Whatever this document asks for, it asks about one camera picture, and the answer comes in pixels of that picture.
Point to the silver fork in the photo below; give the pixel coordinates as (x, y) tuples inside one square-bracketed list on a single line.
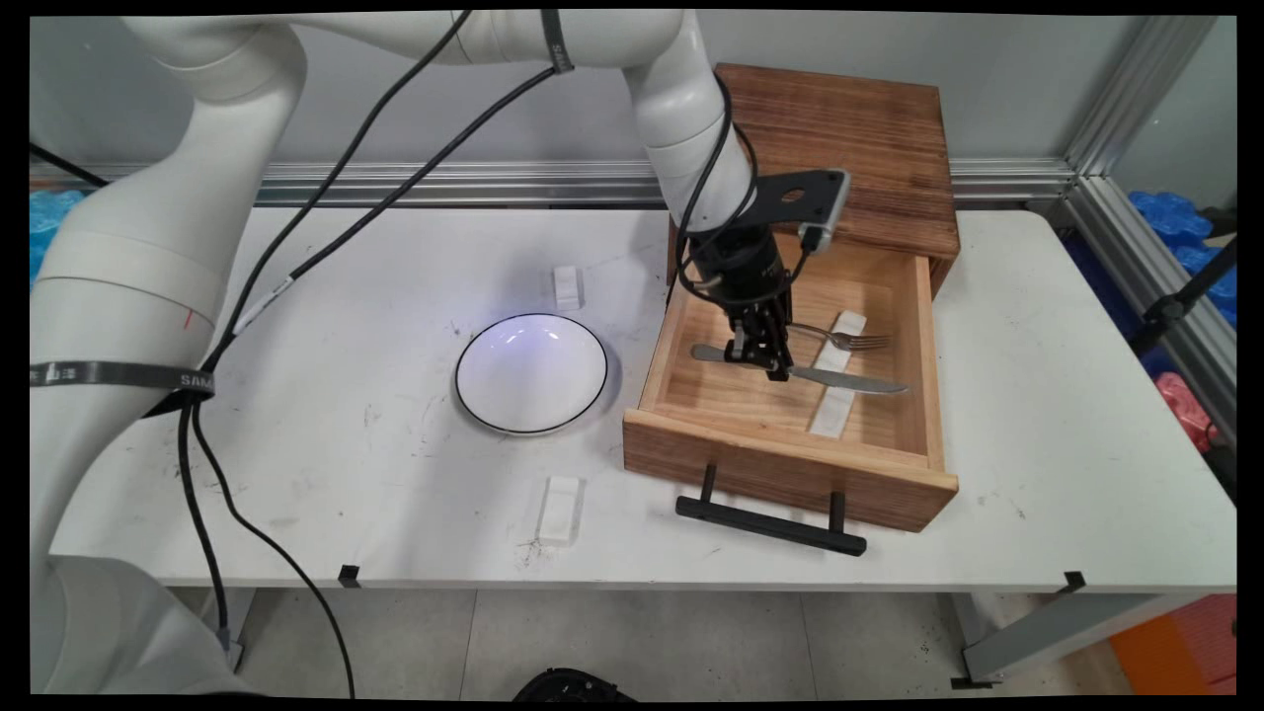
[(849, 341)]

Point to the orange box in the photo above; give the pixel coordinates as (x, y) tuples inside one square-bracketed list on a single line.
[(1175, 647)]

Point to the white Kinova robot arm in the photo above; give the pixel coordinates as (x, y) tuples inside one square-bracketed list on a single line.
[(128, 267)]

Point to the side aluminium frame rail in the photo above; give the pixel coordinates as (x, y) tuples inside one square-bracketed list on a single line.
[(1145, 267)]

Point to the red plastic bag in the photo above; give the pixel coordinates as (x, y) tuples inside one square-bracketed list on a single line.
[(1185, 405)]

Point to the upright aluminium frame post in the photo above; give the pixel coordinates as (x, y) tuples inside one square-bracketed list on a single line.
[(1136, 94)]

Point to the horizontal aluminium frame rail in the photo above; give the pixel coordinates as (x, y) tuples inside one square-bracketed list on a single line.
[(444, 183)]

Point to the silver table knife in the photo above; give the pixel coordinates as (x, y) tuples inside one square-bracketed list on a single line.
[(859, 384)]

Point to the black tripod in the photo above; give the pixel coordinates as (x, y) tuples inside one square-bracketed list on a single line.
[(1170, 311)]

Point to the blue plastic bags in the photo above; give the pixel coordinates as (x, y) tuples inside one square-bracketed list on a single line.
[(1175, 222)]

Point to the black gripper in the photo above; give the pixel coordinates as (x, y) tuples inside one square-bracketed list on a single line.
[(746, 267)]

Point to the white cutlery rest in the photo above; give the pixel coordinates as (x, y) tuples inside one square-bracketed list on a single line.
[(560, 509), (847, 326), (831, 415), (568, 288)]

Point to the black equipment on floor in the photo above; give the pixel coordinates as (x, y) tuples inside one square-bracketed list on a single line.
[(573, 686)]

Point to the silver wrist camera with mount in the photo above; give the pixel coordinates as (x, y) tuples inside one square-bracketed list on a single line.
[(815, 202)]

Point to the blue patterned sheet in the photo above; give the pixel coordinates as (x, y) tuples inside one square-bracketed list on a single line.
[(49, 227)]

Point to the black table edge clip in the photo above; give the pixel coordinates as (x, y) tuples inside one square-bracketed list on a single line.
[(1074, 583), (349, 576)]

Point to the white plate with black rim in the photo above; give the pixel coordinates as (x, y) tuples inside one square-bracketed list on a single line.
[(533, 380)]

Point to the grey table leg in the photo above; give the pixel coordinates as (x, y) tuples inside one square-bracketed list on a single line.
[(1066, 632), (242, 617)]

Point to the dark wooden drawer cabinet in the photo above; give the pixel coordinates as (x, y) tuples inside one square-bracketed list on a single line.
[(879, 148)]

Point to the light wooden drawer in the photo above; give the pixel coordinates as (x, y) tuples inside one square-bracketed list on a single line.
[(750, 425)]

